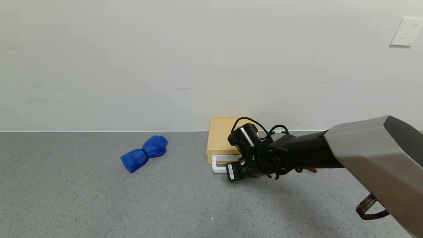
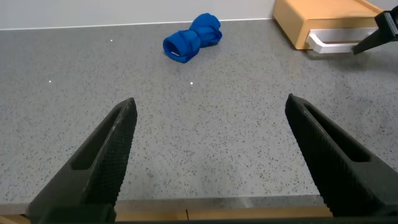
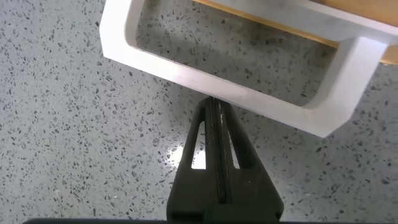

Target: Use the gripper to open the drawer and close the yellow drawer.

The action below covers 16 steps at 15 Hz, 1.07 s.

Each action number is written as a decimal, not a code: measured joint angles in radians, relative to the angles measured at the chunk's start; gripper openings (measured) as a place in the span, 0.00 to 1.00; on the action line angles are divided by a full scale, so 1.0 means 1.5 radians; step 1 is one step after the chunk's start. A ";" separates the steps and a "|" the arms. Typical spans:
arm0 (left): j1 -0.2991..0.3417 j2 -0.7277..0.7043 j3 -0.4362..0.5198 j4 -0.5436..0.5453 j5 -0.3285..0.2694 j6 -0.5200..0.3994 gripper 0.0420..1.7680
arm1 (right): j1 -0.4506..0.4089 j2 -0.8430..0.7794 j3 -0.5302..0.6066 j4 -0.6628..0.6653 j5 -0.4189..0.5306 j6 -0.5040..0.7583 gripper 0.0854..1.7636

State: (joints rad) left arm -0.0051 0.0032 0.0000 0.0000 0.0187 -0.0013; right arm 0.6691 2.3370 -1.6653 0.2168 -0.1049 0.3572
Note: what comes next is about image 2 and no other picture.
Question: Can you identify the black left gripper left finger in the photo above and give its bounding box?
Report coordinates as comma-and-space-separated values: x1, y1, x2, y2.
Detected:
28, 96, 139, 216

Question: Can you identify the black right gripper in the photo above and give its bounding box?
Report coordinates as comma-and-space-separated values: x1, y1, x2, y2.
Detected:
351, 5, 398, 56

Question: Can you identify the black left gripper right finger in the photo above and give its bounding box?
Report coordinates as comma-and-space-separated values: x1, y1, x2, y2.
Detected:
284, 93, 398, 218

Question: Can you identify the yellow drawer with white handle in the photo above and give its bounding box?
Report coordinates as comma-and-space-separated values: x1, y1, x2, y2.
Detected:
305, 27, 381, 55

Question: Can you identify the blue rolled cloth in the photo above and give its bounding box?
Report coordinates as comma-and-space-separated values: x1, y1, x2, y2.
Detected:
162, 12, 224, 65

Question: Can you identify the wooden tray with white handle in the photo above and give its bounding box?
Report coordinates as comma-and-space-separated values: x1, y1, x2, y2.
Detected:
272, 0, 384, 51

